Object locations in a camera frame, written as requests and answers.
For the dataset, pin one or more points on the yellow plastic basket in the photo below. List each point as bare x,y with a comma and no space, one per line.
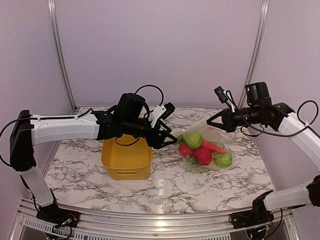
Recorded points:
126,157

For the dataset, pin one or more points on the clear polka dot zip bag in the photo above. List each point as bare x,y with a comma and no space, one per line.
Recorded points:
210,134

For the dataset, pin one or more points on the green toy grape bunch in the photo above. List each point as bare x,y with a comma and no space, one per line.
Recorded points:
192,161

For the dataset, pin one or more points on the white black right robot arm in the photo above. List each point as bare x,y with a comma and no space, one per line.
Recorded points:
291,152

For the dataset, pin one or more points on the red toy chili pepper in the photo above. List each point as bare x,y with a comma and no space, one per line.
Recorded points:
212,147

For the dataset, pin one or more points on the right aluminium corner post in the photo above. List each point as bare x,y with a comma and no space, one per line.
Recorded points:
261,28

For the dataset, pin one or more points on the green toy apple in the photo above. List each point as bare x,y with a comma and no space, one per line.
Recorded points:
223,160

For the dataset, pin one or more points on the green toy pear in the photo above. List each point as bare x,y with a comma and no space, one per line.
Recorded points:
193,139

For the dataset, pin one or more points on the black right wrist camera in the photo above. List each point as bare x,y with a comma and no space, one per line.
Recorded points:
258,95

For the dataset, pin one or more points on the aluminium front frame rail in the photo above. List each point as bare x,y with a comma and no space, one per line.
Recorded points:
107,225

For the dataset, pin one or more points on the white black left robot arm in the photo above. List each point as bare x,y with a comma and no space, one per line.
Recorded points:
30,130

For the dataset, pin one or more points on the red toy pomegranate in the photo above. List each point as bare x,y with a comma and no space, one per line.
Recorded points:
203,155

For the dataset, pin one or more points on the aluminium corner post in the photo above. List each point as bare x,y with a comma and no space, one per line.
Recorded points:
59,52
261,28

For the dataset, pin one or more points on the left aluminium corner post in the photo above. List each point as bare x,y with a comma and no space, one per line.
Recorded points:
59,52

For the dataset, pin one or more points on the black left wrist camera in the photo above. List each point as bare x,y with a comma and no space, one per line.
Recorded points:
129,108

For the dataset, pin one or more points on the red toy apple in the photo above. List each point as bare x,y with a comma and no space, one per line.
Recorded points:
185,150

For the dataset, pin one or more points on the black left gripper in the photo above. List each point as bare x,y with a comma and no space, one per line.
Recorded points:
157,143

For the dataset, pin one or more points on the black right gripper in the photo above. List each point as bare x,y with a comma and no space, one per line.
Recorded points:
228,122

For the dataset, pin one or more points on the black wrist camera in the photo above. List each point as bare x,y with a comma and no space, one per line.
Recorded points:
129,108
258,95

